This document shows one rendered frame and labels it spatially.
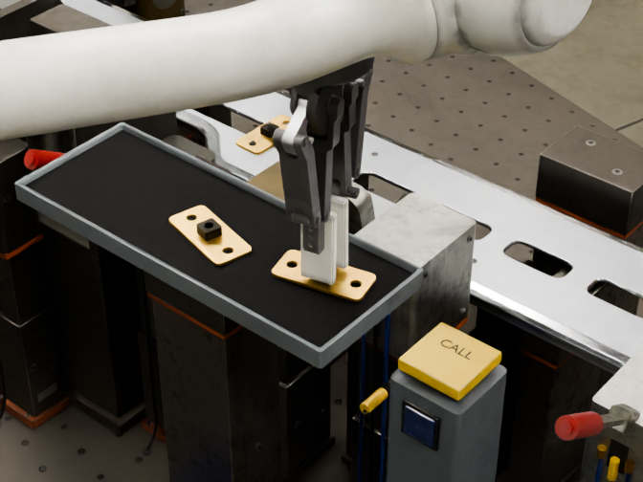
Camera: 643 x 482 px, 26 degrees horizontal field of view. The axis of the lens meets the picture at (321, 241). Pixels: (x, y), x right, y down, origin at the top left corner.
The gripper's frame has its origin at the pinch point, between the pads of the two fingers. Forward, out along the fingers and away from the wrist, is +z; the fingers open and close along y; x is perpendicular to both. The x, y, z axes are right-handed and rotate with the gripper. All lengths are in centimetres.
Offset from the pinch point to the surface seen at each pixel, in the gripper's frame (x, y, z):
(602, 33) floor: 42, 264, 121
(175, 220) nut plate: 15.4, 1.3, 4.1
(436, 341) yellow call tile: -11.6, -3.3, 4.4
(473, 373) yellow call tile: -15.6, -5.5, 4.4
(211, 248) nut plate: 10.5, -0.8, 4.1
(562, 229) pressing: -10.4, 37.1, 20.4
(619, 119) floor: 25, 223, 121
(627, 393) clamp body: -25.1, 8.5, 14.4
